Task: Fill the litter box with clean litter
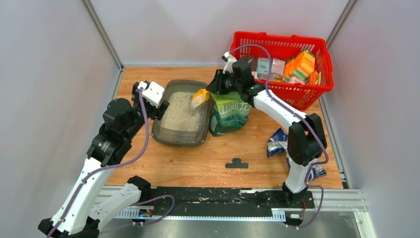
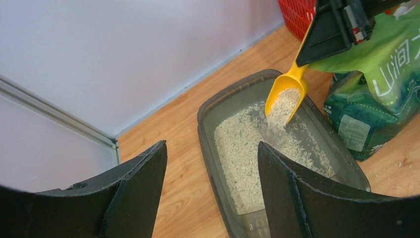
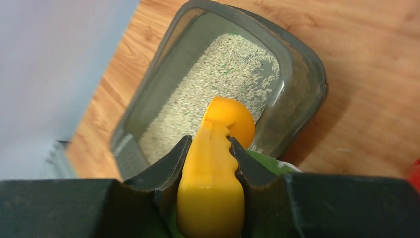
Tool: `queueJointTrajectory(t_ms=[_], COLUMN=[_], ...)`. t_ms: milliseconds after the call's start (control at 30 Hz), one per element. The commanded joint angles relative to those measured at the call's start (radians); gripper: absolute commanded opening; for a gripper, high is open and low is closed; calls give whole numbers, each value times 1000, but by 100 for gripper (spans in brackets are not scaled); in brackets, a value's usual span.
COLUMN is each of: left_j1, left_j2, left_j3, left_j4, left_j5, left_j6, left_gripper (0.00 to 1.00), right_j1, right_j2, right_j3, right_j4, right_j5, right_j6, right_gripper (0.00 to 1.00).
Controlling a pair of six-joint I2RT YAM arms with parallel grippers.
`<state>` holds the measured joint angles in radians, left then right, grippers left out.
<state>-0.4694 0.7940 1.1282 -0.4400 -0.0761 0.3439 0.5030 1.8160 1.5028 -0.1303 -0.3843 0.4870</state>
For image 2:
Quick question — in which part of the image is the yellow plastic scoop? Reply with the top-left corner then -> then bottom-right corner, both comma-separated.
264,19 -> 313,125

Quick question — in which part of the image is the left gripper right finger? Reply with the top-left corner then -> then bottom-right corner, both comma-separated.
258,142 -> 420,238

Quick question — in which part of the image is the red shopping basket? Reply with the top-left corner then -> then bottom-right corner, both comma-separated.
278,0 -> 317,41

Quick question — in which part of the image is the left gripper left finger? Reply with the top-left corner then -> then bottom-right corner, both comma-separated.
0,140 -> 168,238

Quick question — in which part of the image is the grey litter box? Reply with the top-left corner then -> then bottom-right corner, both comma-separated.
197,69 -> 371,238

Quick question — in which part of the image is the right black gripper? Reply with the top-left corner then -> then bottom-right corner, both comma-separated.
295,0 -> 411,67

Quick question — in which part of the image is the green litter bag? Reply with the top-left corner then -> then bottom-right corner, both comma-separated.
310,0 -> 420,161

